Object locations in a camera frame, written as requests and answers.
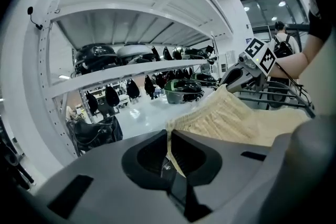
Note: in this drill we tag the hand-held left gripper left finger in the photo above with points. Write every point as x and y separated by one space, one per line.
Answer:
105 191

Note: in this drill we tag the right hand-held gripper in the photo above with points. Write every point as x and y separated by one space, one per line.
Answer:
260 57

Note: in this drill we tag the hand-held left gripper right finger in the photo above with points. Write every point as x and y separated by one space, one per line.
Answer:
236 170

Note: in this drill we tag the cream shorts clothes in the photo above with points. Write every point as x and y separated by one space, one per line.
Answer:
223 118

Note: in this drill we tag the grey metal drying rack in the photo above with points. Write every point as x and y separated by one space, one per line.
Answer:
278 98

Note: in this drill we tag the person's right forearm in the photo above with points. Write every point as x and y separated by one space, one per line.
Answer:
291 64

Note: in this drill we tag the black backpack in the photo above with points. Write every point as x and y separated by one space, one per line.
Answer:
94 133

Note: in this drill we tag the dark glass window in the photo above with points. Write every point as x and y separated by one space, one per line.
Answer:
265 10

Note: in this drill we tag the row of black hanging pouches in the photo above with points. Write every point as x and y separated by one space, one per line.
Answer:
111 95

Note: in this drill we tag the black star print t-shirt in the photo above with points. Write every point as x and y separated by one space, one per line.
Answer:
319 23

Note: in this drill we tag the white metal shelving unit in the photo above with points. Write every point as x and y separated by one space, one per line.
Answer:
34 86

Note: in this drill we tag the black gooseneck camera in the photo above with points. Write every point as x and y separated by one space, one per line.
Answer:
31 10

